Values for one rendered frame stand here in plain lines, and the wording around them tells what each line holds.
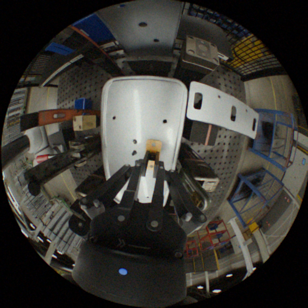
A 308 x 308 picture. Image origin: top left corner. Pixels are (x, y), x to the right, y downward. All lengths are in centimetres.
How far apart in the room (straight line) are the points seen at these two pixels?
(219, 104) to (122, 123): 26
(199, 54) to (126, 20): 15
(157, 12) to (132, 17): 4
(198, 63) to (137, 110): 18
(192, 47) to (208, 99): 13
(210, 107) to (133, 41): 24
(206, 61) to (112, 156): 33
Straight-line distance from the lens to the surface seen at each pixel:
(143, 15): 20
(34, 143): 73
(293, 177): 793
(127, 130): 23
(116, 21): 22
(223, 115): 28
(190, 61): 24
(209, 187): 28
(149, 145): 22
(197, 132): 26
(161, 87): 23
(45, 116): 22
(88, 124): 24
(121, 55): 74
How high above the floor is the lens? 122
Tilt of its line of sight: 69 degrees down
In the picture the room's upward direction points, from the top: 173 degrees counter-clockwise
